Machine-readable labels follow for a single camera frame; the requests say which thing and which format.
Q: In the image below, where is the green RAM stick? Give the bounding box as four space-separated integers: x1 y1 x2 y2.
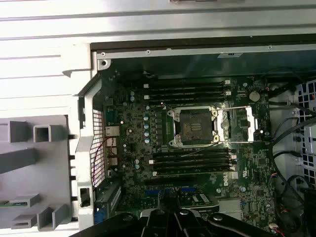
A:
0 201 28 208

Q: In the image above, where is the silver chipset heatsink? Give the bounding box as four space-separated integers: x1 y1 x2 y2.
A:
218 198 244 215

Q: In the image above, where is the black open PC case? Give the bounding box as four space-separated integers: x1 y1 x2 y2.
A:
61 34 316 237

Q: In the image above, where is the wire locking lever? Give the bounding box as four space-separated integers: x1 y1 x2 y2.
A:
182 142 220 157

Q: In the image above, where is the silver drive cage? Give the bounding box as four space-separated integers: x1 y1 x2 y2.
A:
295 79 316 178

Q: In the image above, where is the black expansion slot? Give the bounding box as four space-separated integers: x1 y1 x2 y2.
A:
144 176 199 186

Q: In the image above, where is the CPU socket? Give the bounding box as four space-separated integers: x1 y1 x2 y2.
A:
167 106 221 149

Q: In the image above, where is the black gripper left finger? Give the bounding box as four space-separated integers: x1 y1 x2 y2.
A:
71 189 175 237

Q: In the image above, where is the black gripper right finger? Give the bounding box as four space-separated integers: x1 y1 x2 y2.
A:
174 189 272 237

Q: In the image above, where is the thin red wire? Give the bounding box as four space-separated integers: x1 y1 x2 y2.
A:
91 137 111 185

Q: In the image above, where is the black plastic shroud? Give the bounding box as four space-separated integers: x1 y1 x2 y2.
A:
302 187 316 237

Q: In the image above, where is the metal socket cover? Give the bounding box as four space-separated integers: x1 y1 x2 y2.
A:
216 105 259 144

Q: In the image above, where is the grey parts rack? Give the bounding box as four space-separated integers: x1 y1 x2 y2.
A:
0 115 79 232

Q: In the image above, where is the black RAM slot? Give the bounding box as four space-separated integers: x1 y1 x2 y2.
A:
153 168 238 176
143 85 232 92
150 149 237 156
152 161 237 168
144 98 232 104
143 92 232 98
151 155 237 161
143 79 232 86

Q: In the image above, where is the green motherboard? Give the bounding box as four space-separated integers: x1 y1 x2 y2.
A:
102 71 278 237

